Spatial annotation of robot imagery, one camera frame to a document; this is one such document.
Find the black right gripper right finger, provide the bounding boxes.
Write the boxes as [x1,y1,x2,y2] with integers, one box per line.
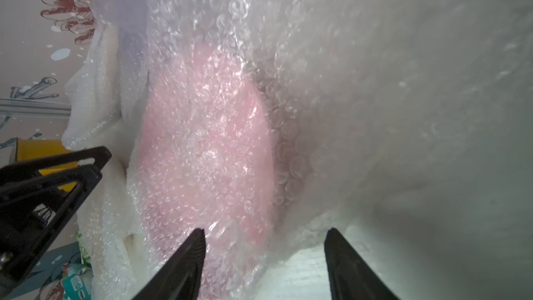
[324,228,398,300]

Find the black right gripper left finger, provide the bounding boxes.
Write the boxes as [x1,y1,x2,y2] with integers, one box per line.
[133,229,206,300]

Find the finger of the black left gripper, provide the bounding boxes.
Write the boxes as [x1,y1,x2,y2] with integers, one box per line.
[1,147,112,183]
[1,165,102,296]

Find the pink dinner plate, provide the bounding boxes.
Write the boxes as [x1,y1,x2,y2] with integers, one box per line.
[131,44,276,299]

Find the clear bubble wrap sheet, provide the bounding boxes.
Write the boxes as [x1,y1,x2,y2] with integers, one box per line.
[62,0,532,299]

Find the yellow pot with black lid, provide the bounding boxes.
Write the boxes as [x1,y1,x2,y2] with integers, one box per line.
[10,138,79,176]

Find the green snack packet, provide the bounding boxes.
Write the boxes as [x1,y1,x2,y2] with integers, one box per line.
[40,251,93,300]

